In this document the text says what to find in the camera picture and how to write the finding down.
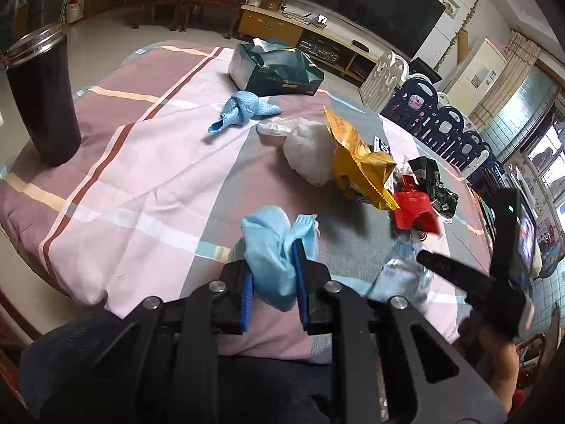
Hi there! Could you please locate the white air conditioner unit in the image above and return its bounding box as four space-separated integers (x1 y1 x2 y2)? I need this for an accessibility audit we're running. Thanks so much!
442 37 507 117

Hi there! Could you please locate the blue cleaning cloth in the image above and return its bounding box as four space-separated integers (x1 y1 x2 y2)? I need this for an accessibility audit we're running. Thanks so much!
208 91 281 135

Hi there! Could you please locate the dark green tissue pack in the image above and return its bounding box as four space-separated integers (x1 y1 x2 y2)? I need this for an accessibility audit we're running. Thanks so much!
228 37 324 97

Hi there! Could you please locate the pink grey plaid tablecloth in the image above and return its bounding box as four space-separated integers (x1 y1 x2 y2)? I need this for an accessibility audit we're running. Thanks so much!
0 40 493 361

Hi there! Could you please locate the white crumpled tissue ball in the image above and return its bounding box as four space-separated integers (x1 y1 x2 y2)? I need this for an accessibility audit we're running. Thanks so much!
257 117 336 187

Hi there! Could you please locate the black steel tumbler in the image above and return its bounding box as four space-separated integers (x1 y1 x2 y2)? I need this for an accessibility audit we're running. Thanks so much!
4 22 82 166

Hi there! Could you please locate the clear crushed plastic bottle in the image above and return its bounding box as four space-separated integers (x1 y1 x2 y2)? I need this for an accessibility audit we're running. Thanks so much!
366 236 433 309

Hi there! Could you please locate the yellow snack bag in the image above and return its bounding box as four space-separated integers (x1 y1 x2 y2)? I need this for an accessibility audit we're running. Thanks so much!
324 107 399 211

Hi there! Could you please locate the blue white baby fence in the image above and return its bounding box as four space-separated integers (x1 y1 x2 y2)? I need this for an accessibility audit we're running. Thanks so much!
360 51 490 178

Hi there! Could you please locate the red wrapper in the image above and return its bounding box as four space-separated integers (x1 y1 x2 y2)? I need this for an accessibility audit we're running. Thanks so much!
394 174 440 235

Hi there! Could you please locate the dark green foil wrapper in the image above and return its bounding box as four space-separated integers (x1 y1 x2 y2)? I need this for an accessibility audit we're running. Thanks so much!
408 156 459 219

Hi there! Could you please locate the person's right hand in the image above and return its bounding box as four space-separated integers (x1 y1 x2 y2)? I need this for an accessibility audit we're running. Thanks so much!
478 325 519 413

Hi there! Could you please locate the wooden TV cabinet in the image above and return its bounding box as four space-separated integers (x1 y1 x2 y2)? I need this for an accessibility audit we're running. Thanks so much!
238 5 378 86

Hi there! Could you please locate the white blue toothpaste box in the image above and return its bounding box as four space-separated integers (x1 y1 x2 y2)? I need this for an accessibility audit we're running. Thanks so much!
374 136 391 155

